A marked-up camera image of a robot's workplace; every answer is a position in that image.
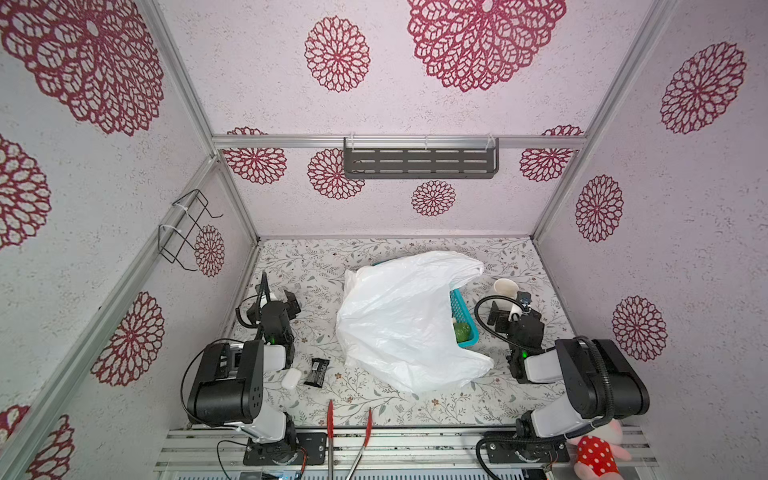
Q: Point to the teal plastic basket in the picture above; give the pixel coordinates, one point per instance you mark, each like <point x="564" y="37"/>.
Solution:
<point x="461" y="313"/>

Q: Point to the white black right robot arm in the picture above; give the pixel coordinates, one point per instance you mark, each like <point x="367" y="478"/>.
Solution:
<point x="600" y="385"/>

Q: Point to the black snack packet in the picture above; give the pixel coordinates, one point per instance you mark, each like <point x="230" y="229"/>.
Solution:
<point x="317" y="372"/>

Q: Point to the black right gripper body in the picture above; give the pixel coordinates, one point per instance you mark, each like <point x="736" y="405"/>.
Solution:
<point x="501" y="313"/>

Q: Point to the white plastic bag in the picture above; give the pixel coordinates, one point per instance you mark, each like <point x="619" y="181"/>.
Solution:
<point x="395" y="322"/>

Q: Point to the dark grey wall shelf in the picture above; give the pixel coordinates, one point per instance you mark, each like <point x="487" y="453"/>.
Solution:
<point x="426" y="162"/>

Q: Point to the black wire wall rack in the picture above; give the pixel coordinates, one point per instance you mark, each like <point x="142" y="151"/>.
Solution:
<point x="192" y="242"/>

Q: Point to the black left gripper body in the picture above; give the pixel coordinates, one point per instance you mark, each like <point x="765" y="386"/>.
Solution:
<point x="267" y="306"/>

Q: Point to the white earbuds case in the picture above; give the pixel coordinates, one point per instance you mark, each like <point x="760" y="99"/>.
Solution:
<point x="291" y="379"/>

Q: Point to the green avocado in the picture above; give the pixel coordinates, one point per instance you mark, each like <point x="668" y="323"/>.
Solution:
<point x="463" y="332"/>

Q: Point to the pink plush toy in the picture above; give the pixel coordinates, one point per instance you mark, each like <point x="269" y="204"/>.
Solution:
<point x="599" y="451"/>

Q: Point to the white ceramic mug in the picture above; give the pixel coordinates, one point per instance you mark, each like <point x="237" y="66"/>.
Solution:
<point x="507" y="288"/>

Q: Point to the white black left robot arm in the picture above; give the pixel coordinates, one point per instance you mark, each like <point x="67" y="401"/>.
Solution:
<point x="228" y="388"/>

